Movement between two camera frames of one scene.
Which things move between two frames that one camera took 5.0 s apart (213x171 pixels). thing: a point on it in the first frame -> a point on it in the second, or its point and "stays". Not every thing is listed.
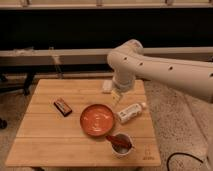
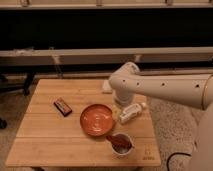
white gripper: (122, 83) -> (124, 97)
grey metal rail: (81, 57) stays
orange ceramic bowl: (96, 120) stays
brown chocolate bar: (64, 108) stays
